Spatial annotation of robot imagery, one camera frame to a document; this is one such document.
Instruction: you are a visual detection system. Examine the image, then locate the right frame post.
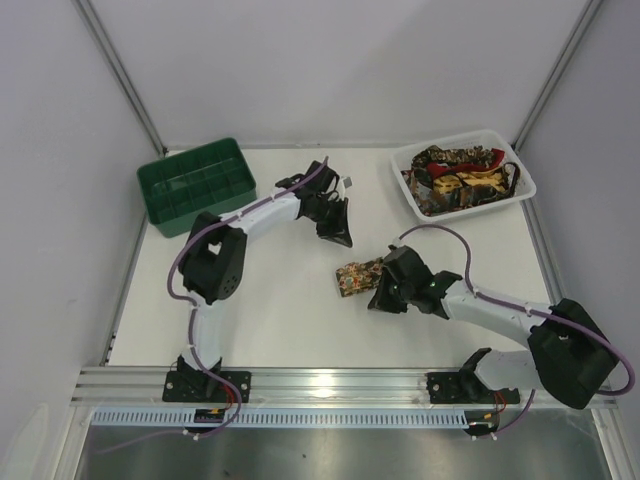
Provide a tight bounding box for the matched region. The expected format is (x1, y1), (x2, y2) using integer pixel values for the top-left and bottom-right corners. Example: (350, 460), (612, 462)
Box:
(511, 0), (605, 153)

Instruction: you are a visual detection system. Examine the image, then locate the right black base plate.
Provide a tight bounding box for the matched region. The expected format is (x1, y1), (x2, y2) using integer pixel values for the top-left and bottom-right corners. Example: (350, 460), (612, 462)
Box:
(426, 371), (521, 405)

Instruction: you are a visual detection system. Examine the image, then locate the white plastic basket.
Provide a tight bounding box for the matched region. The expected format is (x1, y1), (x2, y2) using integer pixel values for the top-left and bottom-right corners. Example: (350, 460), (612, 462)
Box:
(390, 129), (537, 224)

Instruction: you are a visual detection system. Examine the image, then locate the floral patterned tie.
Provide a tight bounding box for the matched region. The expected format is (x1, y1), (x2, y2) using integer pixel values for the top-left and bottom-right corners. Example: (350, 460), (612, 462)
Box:
(335, 257), (383, 298)

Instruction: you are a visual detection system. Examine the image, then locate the green compartment tray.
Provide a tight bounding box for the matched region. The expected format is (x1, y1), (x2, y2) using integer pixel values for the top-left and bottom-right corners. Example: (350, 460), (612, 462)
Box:
(136, 137), (257, 238)

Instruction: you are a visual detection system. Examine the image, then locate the frame post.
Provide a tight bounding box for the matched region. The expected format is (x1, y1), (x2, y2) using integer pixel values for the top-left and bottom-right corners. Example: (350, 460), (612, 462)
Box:
(511, 0), (605, 153)
(71, 0), (168, 157)

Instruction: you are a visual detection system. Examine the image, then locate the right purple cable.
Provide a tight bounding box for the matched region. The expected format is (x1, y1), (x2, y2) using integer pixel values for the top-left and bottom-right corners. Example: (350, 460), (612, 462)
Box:
(392, 223), (635, 441)

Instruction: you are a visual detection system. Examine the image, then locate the pile of ties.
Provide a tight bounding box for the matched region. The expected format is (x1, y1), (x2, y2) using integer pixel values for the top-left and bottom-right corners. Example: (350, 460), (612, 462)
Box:
(401, 145), (521, 217)

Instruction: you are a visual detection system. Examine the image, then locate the white slotted cable duct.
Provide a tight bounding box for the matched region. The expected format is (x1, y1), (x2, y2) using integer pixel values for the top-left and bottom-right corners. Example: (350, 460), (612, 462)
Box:
(91, 407), (469, 429)

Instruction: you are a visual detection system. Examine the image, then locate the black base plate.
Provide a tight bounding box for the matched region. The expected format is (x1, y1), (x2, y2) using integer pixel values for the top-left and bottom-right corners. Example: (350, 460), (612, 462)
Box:
(426, 371), (521, 405)
(162, 370), (252, 403)

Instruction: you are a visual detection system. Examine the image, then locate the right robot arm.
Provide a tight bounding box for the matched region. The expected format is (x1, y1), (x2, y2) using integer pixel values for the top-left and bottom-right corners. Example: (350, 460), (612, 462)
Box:
(368, 246), (619, 409)

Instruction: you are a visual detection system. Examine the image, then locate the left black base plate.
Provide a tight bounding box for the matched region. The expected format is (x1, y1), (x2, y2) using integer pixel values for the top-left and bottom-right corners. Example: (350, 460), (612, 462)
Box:
(162, 370), (252, 403)

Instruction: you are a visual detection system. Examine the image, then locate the aluminium mounting rail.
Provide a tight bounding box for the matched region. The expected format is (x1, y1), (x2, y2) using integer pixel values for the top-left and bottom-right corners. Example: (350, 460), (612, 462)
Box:
(69, 365), (619, 412)

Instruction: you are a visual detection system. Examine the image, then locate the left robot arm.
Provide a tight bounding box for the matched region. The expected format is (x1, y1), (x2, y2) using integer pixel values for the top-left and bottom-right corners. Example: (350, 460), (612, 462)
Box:
(167, 160), (353, 383)

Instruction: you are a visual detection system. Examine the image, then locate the left frame post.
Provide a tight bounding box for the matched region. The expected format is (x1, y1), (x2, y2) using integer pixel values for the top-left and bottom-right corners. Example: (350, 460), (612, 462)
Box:
(71, 0), (168, 157)

